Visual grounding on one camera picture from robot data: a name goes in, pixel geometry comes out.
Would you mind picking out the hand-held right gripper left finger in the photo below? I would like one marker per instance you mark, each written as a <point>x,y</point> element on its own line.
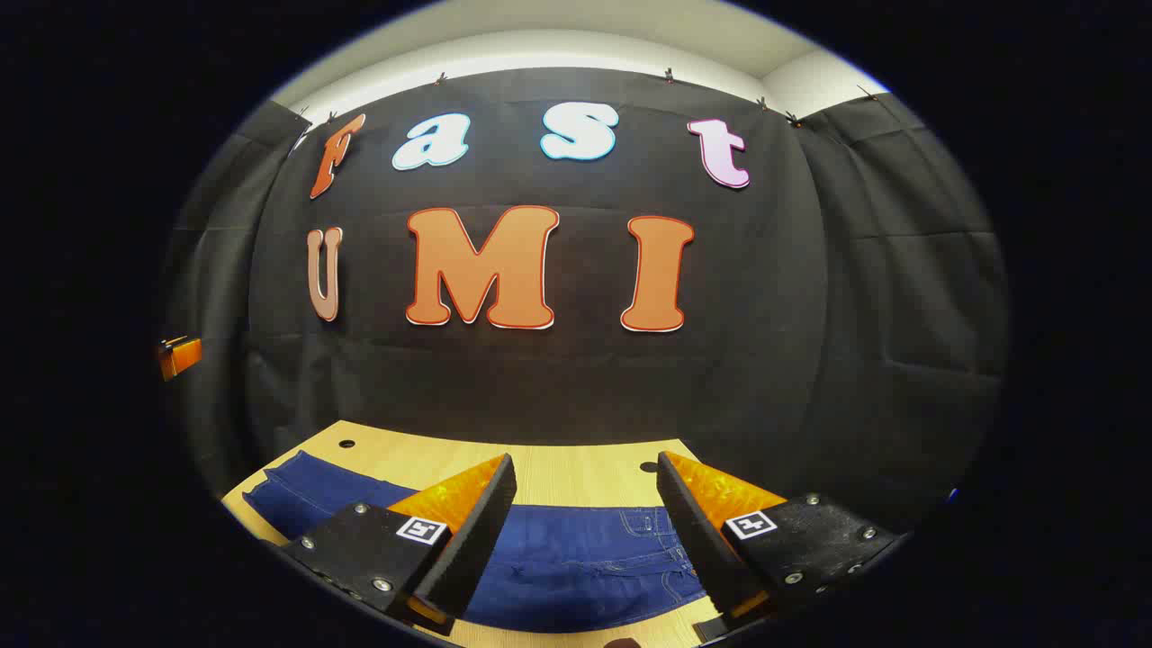
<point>481,526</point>

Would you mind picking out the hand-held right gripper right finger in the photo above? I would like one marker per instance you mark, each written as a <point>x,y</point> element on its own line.
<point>688,526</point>

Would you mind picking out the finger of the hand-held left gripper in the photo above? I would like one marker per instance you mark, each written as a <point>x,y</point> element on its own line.
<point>180,357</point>

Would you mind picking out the blue jeans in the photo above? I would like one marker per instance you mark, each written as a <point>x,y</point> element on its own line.
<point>576,567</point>

